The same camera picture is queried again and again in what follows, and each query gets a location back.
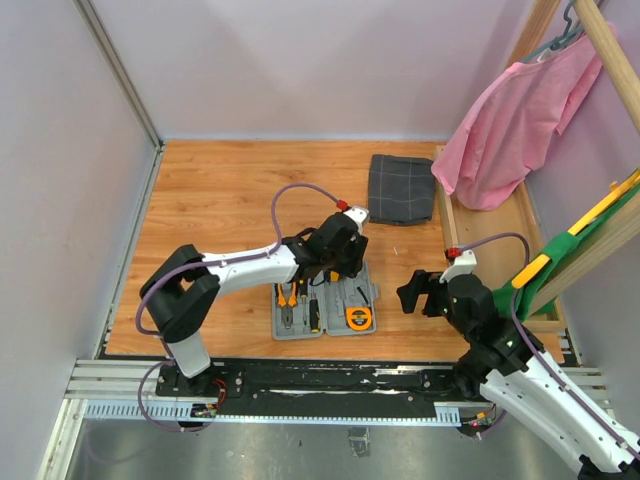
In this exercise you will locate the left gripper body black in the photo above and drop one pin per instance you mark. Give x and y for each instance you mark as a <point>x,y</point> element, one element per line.
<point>347,262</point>

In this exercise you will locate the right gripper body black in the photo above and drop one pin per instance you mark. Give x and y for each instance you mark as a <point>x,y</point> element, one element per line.
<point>458,323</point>

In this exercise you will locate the grey plastic tool case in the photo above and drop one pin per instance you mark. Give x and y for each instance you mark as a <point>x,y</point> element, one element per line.
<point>332,297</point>

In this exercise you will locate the yellow tape measure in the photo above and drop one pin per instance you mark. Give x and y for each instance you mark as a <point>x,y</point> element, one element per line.
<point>359,317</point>

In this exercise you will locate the orange black pliers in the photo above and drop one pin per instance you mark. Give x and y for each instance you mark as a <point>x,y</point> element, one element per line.
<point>286,301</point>

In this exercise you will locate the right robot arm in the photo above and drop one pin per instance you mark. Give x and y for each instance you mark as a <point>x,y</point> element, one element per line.
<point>509,367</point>

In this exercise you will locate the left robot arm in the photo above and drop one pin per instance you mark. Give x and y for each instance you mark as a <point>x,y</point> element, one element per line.
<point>180,294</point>

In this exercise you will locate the wooden clothes rack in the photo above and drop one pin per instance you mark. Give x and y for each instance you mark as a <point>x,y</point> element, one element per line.
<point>601,143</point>

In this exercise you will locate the dark grey checked cloth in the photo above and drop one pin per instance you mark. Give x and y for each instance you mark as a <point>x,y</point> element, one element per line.
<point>401,190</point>

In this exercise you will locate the green shirt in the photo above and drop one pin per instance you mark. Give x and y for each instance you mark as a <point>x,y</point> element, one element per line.
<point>609,237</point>

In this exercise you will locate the pink shirt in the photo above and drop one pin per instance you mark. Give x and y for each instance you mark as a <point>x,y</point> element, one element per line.
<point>507,132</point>

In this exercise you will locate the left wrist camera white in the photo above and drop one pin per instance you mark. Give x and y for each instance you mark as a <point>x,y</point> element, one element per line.
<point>359,215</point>

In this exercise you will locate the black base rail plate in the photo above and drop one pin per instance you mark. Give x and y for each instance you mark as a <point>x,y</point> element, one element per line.
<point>322,388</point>

